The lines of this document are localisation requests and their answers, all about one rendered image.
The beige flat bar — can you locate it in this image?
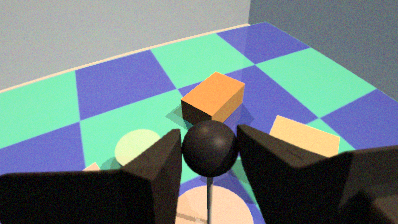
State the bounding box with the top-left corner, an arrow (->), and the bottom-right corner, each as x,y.
82,162 -> 100,171

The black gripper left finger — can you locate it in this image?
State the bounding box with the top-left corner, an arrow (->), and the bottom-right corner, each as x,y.
0,129 -> 182,224

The french press coffee maker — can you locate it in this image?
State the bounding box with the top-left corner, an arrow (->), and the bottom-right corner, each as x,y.
175,120 -> 253,224

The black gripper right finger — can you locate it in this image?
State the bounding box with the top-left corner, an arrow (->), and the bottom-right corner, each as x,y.
237,124 -> 398,224

